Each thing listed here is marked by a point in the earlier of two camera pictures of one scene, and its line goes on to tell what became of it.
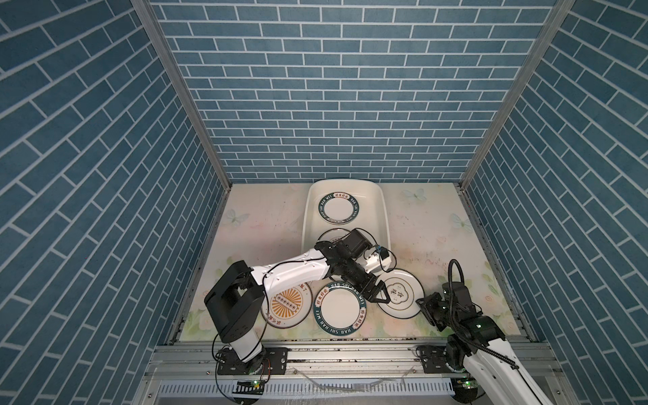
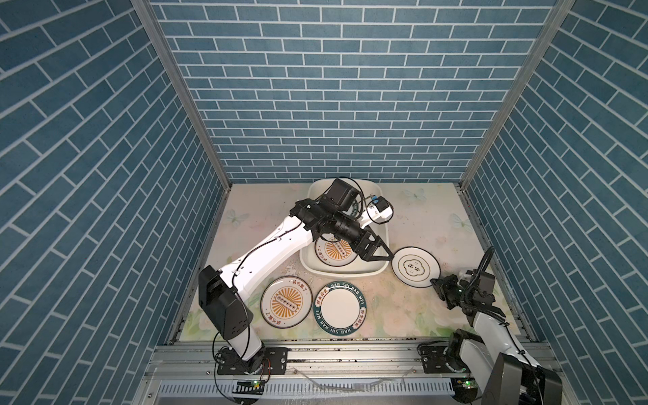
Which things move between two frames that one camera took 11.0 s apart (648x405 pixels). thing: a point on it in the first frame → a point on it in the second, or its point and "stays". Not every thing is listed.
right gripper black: (424, 304) → (443, 284)
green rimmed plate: (339, 310) stays
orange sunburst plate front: (289, 306) stays
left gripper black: (371, 294) → (364, 252)
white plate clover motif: (404, 288) → (414, 267)
